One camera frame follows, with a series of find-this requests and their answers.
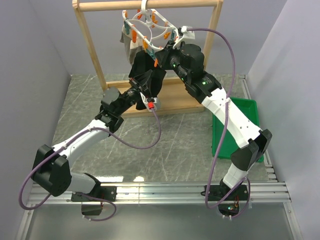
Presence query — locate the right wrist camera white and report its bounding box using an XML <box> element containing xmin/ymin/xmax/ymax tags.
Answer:
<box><xmin>173</xmin><ymin>25</ymin><xmax>195</xmax><ymax>49</ymax></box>

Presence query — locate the purple cable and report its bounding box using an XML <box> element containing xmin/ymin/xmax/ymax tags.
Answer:
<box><xmin>18</xmin><ymin>108</ymin><xmax>161</xmax><ymax>222</ymax></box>
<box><xmin>188</xmin><ymin>27</ymin><xmax>252</xmax><ymax>220</ymax></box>

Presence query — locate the grey underwear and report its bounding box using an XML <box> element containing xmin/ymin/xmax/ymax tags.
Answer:
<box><xmin>120</xmin><ymin>25</ymin><xmax>144</xmax><ymax>66</ymax></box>

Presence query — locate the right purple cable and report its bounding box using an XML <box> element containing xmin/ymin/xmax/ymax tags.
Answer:
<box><xmin>188</xmin><ymin>27</ymin><xmax>252</xmax><ymax>220</ymax></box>

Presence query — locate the green plastic tray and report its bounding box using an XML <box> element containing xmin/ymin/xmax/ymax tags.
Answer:
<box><xmin>211</xmin><ymin>96</ymin><xmax>260</xmax><ymax>161</ymax></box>

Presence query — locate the wooden hanging rack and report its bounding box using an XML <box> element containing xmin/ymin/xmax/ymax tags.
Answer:
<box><xmin>72</xmin><ymin>0</ymin><xmax>223</xmax><ymax>115</ymax></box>

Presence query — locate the black underwear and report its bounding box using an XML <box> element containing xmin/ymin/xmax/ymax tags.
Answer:
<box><xmin>126</xmin><ymin>50</ymin><xmax>166</xmax><ymax>112</ymax></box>

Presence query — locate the aluminium mounting rail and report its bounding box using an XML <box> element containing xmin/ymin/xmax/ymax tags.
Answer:
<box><xmin>27</xmin><ymin>182</ymin><xmax>292</xmax><ymax>205</ymax></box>

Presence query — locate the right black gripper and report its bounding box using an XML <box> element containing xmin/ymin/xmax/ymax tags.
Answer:
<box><xmin>154</xmin><ymin>41</ymin><xmax>190</xmax><ymax>85</ymax></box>

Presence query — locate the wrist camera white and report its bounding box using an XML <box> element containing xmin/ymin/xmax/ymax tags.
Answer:
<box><xmin>140</xmin><ymin>93</ymin><xmax>161</xmax><ymax>112</ymax></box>
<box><xmin>173</xmin><ymin>25</ymin><xmax>195</xmax><ymax>49</ymax></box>

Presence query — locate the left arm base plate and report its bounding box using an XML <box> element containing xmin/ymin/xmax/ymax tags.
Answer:
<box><xmin>71</xmin><ymin>186</ymin><xmax>117</xmax><ymax>202</ymax></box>

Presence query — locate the orange clothes peg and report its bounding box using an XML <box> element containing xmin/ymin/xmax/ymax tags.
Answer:
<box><xmin>154</xmin><ymin>58</ymin><xmax>158</xmax><ymax>68</ymax></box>
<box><xmin>142</xmin><ymin>40</ymin><xmax>149</xmax><ymax>52</ymax></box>

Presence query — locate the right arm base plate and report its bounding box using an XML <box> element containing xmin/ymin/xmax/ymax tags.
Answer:
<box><xmin>208</xmin><ymin>184</ymin><xmax>249</xmax><ymax>202</ymax></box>

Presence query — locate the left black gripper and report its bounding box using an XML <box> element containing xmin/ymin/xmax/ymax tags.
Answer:
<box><xmin>116</xmin><ymin>70</ymin><xmax>153</xmax><ymax>116</ymax></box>

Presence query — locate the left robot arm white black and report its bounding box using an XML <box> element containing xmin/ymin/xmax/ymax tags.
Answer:
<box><xmin>31</xmin><ymin>70</ymin><xmax>153</xmax><ymax>201</ymax></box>

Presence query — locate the white plastic clip hanger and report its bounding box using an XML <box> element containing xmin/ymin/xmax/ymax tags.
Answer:
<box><xmin>121</xmin><ymin>0</ymin><xmax>177</xmax><ymax>52</ymax></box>

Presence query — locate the teal clothes peg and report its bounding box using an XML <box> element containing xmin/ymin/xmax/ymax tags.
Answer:
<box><xmin>146</xmin><ymin>48</ymin><xmax>156</xmax><ymax>60</ymax></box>

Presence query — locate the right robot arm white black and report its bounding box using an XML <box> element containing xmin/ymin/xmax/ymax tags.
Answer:
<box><xmin>155</xmin><ymin>41</ymin><xmax>272</xmax><ymax>201</ymax></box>

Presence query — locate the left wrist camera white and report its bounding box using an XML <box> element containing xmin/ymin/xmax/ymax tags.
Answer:
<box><xmin>140</xmin><ymin>93</ymin><xmax>161</xmax><ymax>112</ymax></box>

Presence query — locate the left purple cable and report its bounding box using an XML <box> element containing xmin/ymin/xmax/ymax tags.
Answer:
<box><xmin>18</xmin><ymin>108</ymin><xmax>161</xmax><ymax>222</ymax></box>

